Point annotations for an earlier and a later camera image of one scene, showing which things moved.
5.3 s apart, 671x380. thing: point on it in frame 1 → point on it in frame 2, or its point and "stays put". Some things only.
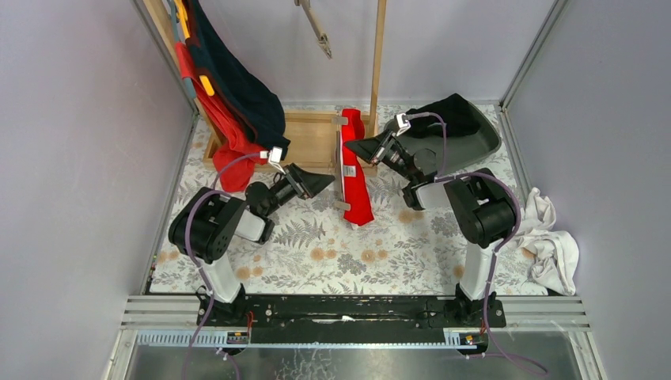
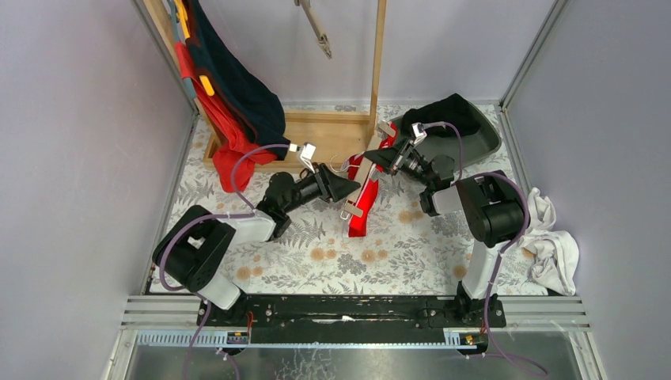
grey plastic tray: x=462 y=148 stays put
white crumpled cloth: x=555 y=252 stays put
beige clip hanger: x=341 y=205 → x=365 y=170
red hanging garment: x=235 y=151 stays put
